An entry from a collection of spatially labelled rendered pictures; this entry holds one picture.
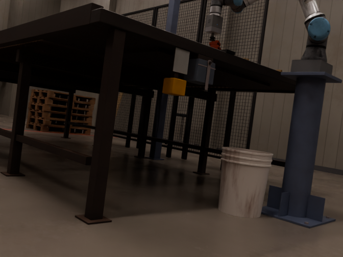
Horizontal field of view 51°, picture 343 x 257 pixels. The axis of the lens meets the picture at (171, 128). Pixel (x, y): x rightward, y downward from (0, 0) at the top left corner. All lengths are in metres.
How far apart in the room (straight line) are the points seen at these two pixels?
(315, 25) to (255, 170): 0.88
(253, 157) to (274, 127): 4.60
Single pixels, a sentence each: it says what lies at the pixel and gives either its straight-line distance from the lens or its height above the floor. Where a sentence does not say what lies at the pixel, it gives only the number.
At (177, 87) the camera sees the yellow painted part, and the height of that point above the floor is 0.65.
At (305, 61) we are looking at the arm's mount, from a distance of 2.32.
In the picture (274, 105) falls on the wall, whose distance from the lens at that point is 6.68.
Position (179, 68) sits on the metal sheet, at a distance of 1.86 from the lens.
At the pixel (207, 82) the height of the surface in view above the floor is 0.72.
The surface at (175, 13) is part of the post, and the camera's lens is 4.58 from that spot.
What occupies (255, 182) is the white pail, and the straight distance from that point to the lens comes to 2.09.
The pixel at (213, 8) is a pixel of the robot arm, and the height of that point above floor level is 1.21.
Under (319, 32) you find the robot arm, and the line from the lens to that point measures 2.24.
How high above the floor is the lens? 0.48
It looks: 1 degrees down
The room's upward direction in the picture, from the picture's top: 7 degrees clockwise
